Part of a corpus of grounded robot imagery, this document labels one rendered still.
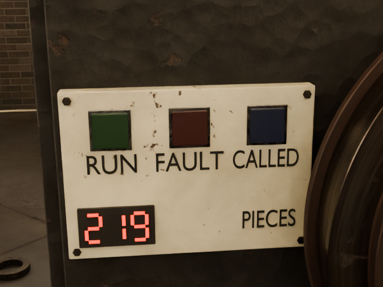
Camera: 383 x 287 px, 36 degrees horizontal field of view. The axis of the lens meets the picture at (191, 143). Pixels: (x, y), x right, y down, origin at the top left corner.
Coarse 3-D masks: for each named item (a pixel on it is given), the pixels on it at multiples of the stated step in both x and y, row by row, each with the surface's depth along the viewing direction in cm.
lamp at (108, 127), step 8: (96, 120) 57; (104, 120) 58; (112, 120) 58; (120, 120) 58; (96, 128) 58; (104, 128) 58; (112, 128) 58; (120, 128) 58; (96, 136) 58; (104, 136) 58; (112, 136) 58; (120, 136) 58; (96, 144) 58; (104, 144) 58; (112, 144) 58; (120, 144) 58; (128, 144) 58
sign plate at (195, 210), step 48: (96, 96) 57; (144, 96) 58; (192, 96) 58; (240, 96) 59; (288, 96) 59; (144, 144) 59; (240, 144) 60; (288, 144) 61; (96, 192) 60; (144, 192) 60; (192, 192) 61; (240, 192) 62; (288, 192) 62; (192, 240) 62; (240, 240) 63; (288, 240) 64
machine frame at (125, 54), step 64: (64, 0) 57; (128, 0) 57; (192, 0) 58; (256, 0) 58; (320, 0) 59; (64, 64) 58; (128, 64) 59; (192, 64) 60; (256, 64) 60; (320, 64) 61; (320, 128) 63; (64, 256) 64; (128, 256) 64; (192, 256) 65; (256, 256) 66
